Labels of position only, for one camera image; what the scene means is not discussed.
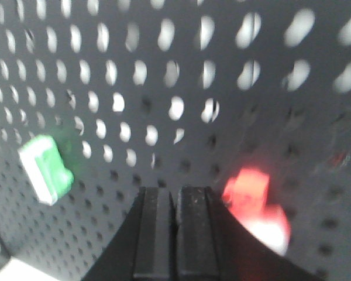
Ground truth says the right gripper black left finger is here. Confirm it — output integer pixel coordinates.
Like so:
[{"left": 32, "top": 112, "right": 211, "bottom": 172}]
[{"left": 133, "top": 187, "right": 177, "bottom": 279}]

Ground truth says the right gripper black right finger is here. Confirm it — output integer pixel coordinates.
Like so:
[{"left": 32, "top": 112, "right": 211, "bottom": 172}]
[{"left": 176, "top": 186, "right": 220, "bottom": 277}]

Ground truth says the red toggle switch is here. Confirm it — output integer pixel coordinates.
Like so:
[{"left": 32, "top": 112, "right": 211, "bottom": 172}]
[{"left": 221, "top": 167, "right": 291, "bottom": 256}]

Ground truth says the white standing desk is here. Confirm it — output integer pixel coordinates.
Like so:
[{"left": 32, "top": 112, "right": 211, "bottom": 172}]
[{"left": 0, "top": 258, "right": 58, "bottom": 281}]

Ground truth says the black perforated pegboard panel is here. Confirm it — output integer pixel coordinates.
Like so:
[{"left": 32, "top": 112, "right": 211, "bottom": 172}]
[{"left": 0, "top": 1, "right": 351, "bottom": 280}]

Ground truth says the green toggle switch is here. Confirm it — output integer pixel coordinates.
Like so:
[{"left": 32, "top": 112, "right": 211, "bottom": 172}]
[{"left": 18, "top": 135, "right": 74, "bottom": 206}]

